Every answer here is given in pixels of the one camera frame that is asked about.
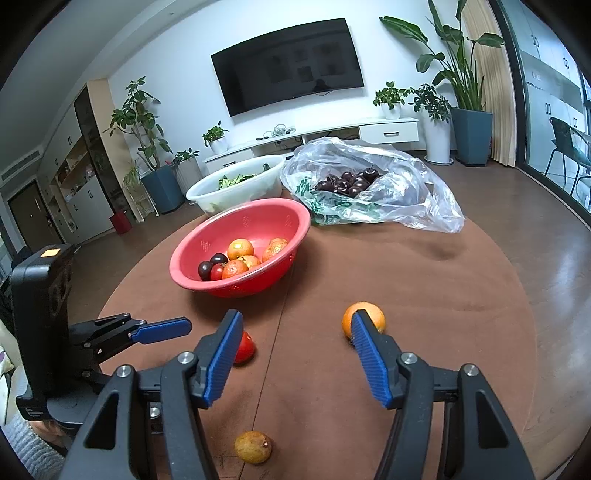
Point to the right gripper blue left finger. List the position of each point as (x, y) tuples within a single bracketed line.
[(215, 355)]

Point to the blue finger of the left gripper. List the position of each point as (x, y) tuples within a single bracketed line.
[(148, 333)]

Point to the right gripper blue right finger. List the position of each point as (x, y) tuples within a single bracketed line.
[(378, 355)]

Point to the red tomato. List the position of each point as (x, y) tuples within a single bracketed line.
[(217, 272), (246, 350)]

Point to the dark plum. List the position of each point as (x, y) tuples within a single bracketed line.
[(204, 270)]

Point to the small orange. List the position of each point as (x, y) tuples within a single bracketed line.
[(233, 268)]

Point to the red grape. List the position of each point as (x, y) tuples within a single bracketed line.
[(219, 258)]

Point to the large textured mandarin orange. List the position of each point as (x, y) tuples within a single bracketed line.
[(275, 246)]

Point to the brown table cloth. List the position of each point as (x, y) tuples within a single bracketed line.
[(450, 298)]

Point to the grey knit sweater sleeve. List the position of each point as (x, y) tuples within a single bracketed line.
[(39, 445)]

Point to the red waste bin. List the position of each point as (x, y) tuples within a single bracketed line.
[(120, 222)]

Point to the red plastic colander bowl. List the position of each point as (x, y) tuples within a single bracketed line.
[(259, 221)]

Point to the tall tree blue pot left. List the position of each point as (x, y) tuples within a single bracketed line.
[(136, 118)]

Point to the green leafy vegetables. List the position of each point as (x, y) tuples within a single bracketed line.
[(226, 182)]

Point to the plant ribbed white pot left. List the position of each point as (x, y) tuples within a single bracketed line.
[(186, 169)]

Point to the dark cherries pile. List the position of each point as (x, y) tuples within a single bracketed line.
[(349, 183)]

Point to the clear plastic bag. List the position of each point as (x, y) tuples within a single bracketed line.
[(408, 191)]

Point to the white plastic vegetable basin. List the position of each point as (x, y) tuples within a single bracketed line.
[(249, 180)]

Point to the small plant on cabinet left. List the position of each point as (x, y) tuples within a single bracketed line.
[(214, 139)]

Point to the small plant on cabinet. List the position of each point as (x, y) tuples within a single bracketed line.
[(390, 100), (214, 139)]

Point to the white tv cabinet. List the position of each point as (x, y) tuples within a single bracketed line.
[(375, 132)]

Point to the tall plant blue pot right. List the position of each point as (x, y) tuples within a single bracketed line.
[(473, 125)]

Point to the bushy plant white pot right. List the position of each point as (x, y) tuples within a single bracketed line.
[(435, 112)]

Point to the small plant on cabinet right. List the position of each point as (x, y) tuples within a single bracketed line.
[(390, 100)]

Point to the black balcony chair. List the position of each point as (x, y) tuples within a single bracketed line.
[(573, 144)]

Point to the beige curtain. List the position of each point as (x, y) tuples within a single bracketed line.
[(498, 89)]

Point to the wall shelving cabinet unit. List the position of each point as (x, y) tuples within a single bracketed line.
[(82, 170)]

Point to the wall mounted black television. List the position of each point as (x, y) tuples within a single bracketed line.
[(290, 63)]

